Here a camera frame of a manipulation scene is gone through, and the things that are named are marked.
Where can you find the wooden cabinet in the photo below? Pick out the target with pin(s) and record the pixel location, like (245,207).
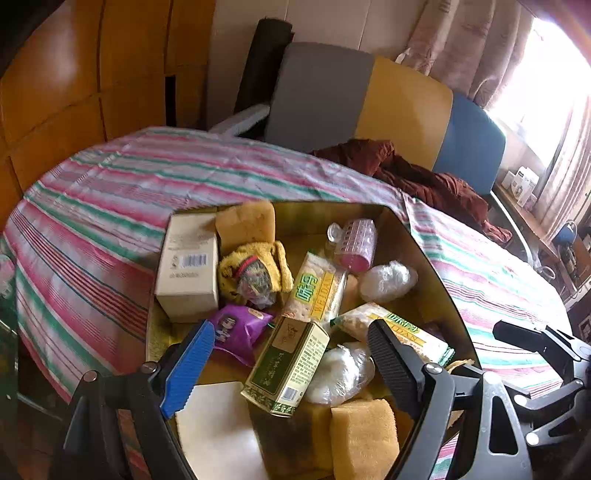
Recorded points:
(92,78)

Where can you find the beige carton box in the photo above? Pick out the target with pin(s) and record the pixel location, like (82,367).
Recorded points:
(189,267)

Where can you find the green yellow cracker packet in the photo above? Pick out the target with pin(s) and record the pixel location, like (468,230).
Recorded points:
(411,334)
(314,290)

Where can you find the dark red jacket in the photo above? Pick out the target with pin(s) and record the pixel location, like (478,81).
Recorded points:
(415,180)

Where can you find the black rolled mat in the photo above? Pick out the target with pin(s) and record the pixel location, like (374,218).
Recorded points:
(261,64)

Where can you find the green tea box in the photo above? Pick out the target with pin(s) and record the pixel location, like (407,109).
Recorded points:
(286,367)

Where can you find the yellow plush toy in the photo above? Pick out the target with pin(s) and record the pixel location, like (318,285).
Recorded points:
(256,272)

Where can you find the grey yellow blue chair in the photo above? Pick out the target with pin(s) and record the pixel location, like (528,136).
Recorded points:
(369,110)

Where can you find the purple snack packet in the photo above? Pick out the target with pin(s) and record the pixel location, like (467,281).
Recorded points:
(240,332)

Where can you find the patterned curtain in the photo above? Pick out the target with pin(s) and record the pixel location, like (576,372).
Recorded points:
(485,46)

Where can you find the striped tablecloth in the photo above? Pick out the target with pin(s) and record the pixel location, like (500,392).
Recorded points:
(115,198)

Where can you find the gold tin box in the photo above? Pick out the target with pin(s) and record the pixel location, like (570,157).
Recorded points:
(406,258)

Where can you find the white boxes on desk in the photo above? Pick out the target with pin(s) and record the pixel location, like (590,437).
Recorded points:
(521,184)

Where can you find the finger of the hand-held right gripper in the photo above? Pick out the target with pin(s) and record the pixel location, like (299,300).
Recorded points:
(554,406)
(531,337)

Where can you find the white ball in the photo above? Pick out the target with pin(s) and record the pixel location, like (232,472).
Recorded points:
(341,374)
(388,281)

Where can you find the wooden side desk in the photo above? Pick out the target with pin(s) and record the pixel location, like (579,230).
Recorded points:
(531,230)

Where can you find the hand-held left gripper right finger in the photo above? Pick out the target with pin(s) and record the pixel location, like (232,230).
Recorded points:
(392,364)

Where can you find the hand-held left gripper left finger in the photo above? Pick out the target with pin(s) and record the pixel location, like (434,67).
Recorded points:
(189,369)

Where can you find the brown sponge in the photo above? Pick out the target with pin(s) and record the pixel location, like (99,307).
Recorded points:
(244,225)
(364,436)

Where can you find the white soap bar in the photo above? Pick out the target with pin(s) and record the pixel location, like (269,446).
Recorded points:
(217,434)

